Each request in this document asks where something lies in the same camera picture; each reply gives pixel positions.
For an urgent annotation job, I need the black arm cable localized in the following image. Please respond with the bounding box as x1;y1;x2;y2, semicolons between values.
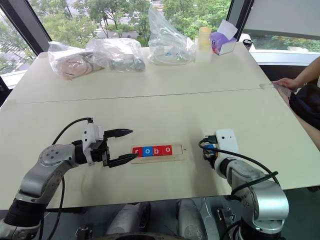
198;138;280;199
37;116;95;240

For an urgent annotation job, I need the grey rounded robot leg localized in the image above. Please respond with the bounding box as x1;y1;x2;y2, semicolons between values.
175;198;209;240
104;201;151;237

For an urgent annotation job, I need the person's bare hand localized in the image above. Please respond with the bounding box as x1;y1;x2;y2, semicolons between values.
271;77;300;91

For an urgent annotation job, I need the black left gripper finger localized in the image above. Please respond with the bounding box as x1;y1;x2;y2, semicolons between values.
103;128;134;140
106;152;140;169

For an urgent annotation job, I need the white roller blind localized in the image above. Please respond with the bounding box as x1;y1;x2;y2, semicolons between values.
242;0;320;41

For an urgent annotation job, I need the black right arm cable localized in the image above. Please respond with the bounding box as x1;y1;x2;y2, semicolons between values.
198;138;280;199

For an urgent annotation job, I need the black cylindrical container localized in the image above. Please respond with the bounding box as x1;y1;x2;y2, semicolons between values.
242;38;253;52

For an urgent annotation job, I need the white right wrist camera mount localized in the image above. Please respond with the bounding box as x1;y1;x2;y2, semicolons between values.
213;128;239;176

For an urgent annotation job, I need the translucent yellow cup stack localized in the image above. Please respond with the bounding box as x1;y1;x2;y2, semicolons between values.
194;26;214;64

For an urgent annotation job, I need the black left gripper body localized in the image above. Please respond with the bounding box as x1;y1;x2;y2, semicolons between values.
89;138;111;168

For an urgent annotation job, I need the purple tissue box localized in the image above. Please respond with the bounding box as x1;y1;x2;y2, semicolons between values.
209;19;239;56

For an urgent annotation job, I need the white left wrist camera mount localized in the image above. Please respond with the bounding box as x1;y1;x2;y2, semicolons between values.
81;121;105;165

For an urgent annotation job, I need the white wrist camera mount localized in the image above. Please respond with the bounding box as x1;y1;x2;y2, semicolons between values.
81;121;105;165
213;128;239;176

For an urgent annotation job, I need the person's dark clothing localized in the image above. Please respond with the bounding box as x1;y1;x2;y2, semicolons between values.
288;83;320;131

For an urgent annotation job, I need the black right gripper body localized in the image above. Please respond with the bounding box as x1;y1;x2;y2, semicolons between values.
199;135;220;162

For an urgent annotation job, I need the plastic bag with grey item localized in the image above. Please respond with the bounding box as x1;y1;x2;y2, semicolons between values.
85;37;146;74

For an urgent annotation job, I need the black window pillar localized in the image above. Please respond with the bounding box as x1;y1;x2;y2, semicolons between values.
0;0;53;56
225;0;256;43

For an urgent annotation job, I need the wooden letter tray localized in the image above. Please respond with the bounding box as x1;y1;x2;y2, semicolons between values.
130;143;189;165

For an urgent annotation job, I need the clear bag with white cable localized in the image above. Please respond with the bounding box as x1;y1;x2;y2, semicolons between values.
147;5;197;66

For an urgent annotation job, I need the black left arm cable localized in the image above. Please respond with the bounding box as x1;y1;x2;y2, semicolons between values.
37;116;95;240

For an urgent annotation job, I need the plastic bag with pink cloth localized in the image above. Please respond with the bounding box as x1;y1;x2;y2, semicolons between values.
47;40;107;81

